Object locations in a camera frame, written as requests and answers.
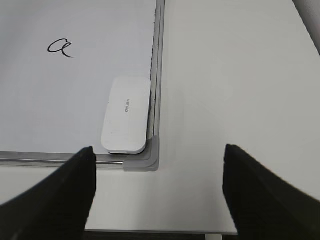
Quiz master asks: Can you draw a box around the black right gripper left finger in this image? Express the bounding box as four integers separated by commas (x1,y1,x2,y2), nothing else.
0,146,97,240

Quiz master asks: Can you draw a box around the white whiteboard eraser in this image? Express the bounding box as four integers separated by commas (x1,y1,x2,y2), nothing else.
101,76,151,154

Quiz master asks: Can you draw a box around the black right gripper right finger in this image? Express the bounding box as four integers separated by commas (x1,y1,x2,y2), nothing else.
222,144,320,240

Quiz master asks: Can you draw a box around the white framed whiteboard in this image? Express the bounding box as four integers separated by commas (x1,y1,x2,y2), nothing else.
0,0,167,173

